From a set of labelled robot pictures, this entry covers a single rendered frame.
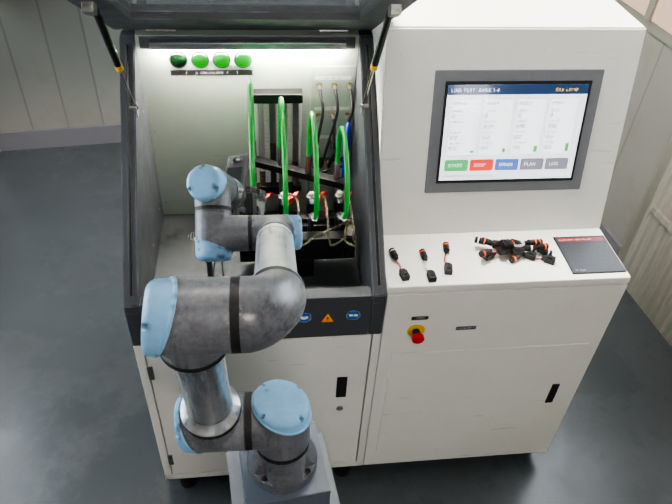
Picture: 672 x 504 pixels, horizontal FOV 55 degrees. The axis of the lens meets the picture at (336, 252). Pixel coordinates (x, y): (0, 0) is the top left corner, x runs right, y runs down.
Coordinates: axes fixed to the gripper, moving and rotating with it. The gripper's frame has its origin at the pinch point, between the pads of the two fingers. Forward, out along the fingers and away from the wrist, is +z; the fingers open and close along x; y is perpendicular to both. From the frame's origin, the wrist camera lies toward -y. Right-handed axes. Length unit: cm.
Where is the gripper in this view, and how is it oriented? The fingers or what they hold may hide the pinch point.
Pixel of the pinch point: (256, 200)
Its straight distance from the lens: 164.9
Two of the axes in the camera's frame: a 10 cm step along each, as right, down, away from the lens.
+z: 1.9, 0.9, 9.8
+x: 9.8, -0.6, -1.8
